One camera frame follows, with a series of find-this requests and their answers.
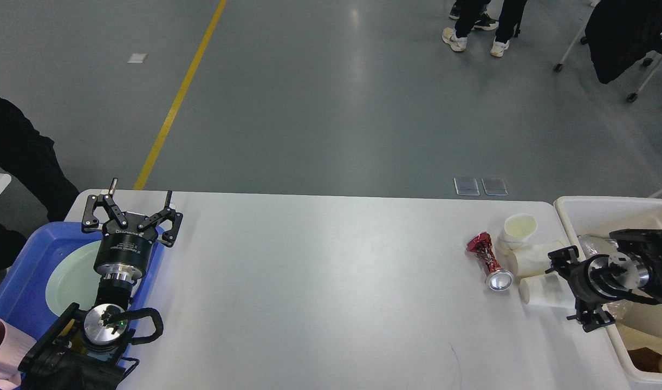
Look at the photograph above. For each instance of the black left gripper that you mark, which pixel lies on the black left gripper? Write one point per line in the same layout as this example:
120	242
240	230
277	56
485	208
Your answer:
127	251

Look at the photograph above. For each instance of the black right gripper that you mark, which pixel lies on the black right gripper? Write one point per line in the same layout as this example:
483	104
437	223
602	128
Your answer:
602	279

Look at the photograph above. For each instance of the white foam container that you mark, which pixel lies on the white foam container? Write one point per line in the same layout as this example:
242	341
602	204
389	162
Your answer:
548	290

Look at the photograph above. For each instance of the white paper cup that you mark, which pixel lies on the white paper cup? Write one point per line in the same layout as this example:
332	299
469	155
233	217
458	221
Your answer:
532	260
516	231

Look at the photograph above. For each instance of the green plate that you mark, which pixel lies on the green plate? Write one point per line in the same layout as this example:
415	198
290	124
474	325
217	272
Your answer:
74	280

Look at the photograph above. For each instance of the brown paper bag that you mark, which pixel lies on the brown paper bag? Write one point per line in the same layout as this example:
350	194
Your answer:
644	347

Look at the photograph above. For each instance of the pink ribbed mug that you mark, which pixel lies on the pink ribbed mug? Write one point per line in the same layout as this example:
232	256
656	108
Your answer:
14	345

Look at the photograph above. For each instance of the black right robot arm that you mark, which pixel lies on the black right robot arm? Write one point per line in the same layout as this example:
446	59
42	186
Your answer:
646	244

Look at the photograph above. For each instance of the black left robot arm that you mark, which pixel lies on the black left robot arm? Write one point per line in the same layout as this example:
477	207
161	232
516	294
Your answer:
85	348

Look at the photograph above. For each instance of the white plastic bin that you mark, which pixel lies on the white plastic bin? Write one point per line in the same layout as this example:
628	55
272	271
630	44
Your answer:
597	216

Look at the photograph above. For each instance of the red snack wrapper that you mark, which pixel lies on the red snack wrapper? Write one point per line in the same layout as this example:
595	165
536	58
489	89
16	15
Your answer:
497	278

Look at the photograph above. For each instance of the right floor plate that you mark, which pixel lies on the right floor plate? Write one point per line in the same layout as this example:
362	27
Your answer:
495	187

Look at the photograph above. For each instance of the floor plate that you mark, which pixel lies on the floor plate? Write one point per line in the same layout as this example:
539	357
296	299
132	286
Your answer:
466	186
495	187

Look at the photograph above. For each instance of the left floor plate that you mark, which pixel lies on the left floor plate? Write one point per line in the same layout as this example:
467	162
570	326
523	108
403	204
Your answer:
466	186

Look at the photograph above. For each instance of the chair with black jacket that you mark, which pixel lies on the chair with black jacket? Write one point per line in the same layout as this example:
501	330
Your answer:
619	34

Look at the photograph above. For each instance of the person in black trousers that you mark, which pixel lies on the person in black trousers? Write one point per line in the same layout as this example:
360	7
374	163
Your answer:
470	15

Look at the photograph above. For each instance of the person with dark sneakers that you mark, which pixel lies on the person with dark sneakers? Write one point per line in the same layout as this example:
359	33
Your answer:
484	21

